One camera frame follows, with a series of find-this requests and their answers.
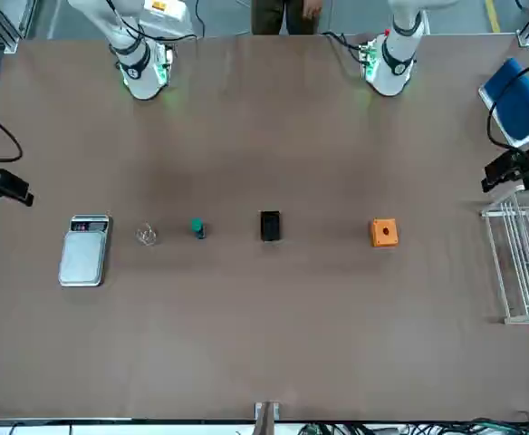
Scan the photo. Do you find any aluminium frame post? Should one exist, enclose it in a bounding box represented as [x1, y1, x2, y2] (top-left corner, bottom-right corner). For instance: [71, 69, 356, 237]
[254, 401, 282, 435]

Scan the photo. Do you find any white control box yellow label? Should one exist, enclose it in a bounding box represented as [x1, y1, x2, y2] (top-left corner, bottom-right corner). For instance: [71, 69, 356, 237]
[137, 0, 193, 38]

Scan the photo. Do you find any black button box base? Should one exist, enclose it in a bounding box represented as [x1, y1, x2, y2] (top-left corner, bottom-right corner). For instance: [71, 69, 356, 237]
[259, 209, 283, 243]

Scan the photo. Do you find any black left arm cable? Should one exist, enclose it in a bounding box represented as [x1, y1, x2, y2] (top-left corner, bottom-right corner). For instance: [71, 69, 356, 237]
[486, 53, 529, 150]

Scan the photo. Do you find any white electronic scale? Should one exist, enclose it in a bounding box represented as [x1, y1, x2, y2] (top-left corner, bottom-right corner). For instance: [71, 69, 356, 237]
[58, 215, 111, 287]

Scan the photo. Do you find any person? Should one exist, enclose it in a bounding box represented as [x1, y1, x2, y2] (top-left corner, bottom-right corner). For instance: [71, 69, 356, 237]
[250, 0, 324, 36]

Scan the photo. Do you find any blue covered stand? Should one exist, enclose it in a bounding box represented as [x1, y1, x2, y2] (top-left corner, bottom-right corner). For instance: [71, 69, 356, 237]
[477, 57, 529, 150]

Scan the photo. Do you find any white wire rack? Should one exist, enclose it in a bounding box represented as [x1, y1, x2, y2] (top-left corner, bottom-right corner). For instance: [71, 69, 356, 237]
[480, 183, 529, 325]

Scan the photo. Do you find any clear measuring cup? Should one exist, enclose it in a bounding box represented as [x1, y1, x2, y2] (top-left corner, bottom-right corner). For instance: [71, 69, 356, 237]
[135, 222, 159, 247]

